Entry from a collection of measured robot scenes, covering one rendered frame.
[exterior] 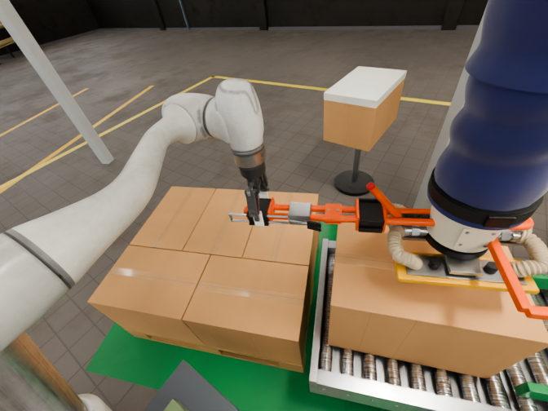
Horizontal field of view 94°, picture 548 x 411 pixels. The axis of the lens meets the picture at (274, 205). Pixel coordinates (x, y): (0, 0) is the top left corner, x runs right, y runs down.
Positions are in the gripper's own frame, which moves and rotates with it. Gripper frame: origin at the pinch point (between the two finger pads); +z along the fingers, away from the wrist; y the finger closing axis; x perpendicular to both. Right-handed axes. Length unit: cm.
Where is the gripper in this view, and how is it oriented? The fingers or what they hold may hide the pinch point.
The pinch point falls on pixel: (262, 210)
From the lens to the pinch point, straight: 86.2
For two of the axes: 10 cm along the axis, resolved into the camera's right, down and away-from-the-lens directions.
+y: 2.1, -7.0, 6.8
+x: -9.7, -0.6, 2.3
